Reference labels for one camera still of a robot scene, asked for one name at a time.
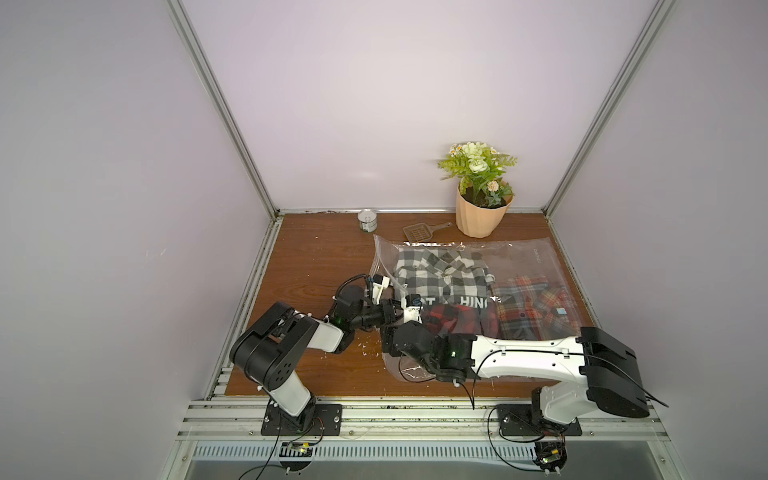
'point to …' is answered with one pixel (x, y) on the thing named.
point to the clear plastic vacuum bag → (505, 258)
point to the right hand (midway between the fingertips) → (385, 323)
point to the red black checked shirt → (474, 319)
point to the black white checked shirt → (444, 276)
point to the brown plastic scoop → (423, 232)
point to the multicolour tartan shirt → (529, 307)
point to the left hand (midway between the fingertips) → (414, 314)
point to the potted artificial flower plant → (483, 198)
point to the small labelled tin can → (368, 221)
